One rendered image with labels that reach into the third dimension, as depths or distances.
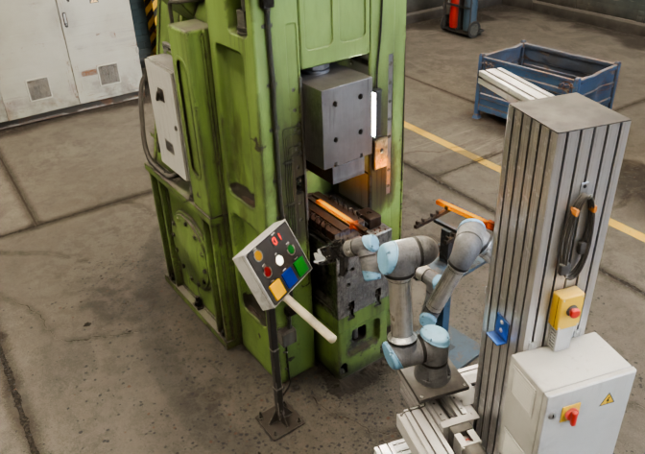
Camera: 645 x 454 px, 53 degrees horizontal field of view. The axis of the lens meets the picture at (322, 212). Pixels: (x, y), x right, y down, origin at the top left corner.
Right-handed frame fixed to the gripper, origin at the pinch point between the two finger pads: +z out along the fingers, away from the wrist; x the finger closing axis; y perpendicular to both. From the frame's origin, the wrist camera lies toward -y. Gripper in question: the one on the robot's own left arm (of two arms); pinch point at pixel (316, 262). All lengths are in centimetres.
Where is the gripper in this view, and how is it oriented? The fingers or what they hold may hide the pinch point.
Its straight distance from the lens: 299.9
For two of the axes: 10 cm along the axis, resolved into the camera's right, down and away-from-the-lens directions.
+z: -7.4, 2.4, 6.3
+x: -4.9, 4.6, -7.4
